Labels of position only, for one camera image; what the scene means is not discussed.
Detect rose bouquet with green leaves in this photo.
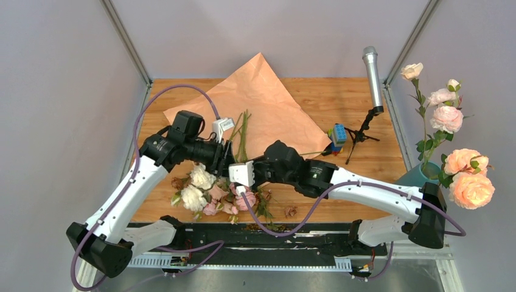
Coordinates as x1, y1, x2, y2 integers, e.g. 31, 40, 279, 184
170, 111, 279, 232

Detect brown kraft wrapping paper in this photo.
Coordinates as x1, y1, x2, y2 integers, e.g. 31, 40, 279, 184
164, 53, 330, 159

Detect single rose stem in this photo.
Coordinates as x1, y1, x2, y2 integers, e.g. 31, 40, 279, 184
400, 63, 430, 168

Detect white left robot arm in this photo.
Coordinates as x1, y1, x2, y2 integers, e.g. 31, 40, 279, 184
66, 110, 235, 278

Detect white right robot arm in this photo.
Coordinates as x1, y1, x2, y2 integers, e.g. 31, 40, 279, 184
252, 141, 447, 254

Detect teal ceramic vase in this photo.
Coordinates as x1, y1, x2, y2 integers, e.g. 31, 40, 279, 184
396, 162, 441, 187

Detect peach roses in vase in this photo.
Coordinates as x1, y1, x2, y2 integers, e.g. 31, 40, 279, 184
425, 79, 495, 210

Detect dried brown rose head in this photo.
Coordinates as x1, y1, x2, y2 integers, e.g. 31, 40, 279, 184
284, 206, 298, 218

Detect multicolour toy brick stack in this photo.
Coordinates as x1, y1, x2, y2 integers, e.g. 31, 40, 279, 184
322, 129, 344, 156

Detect blue toy brick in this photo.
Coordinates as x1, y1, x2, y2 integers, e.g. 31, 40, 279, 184
332, 123, 347, 147

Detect silver microphone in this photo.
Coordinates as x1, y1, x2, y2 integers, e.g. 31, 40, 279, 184
362, 46, 384, 116

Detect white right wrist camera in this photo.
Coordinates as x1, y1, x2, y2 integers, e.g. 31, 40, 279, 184
229, 161, 254, 197

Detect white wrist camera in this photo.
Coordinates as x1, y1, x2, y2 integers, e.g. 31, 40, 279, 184
212, 117, 235, 142
229, 161, 254, 197

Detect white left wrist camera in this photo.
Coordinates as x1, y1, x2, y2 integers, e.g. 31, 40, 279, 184
212, 117, 235, 142

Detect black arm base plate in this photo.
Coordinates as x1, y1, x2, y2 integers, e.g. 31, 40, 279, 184
168, 223, 388, 265

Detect white slotted cable duct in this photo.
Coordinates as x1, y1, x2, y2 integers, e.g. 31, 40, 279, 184
128, 252, 352, 272

